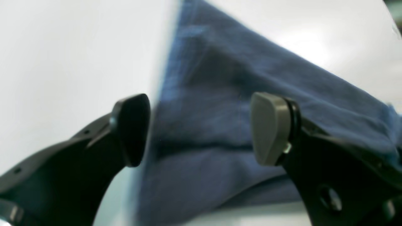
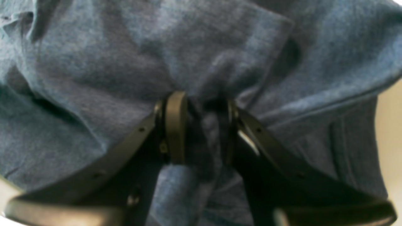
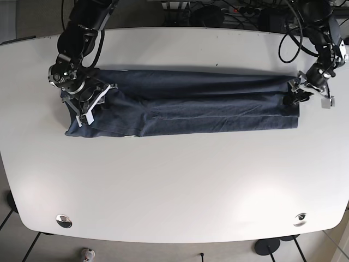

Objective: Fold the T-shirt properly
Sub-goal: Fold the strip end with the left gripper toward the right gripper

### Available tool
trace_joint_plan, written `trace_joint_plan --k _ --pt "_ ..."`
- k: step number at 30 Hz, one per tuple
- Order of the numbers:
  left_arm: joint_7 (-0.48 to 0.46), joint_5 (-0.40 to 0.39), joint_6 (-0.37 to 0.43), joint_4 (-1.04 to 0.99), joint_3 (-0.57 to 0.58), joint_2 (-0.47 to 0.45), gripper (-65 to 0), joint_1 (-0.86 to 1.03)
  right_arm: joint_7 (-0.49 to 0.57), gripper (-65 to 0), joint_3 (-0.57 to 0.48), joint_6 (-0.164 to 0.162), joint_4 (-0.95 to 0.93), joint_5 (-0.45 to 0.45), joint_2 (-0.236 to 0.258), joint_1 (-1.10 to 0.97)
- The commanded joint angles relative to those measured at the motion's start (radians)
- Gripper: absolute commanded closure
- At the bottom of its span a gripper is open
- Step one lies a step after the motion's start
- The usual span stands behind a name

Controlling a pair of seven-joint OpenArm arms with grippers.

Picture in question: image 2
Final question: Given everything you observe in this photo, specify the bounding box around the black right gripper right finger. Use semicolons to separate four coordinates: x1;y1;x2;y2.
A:
225;100;397;226

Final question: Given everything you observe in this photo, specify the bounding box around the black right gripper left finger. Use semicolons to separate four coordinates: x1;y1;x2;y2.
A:
5;91;188;226

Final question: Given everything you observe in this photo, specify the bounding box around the dark blue grey T-shirt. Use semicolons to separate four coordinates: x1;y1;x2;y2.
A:
1;0;401;226

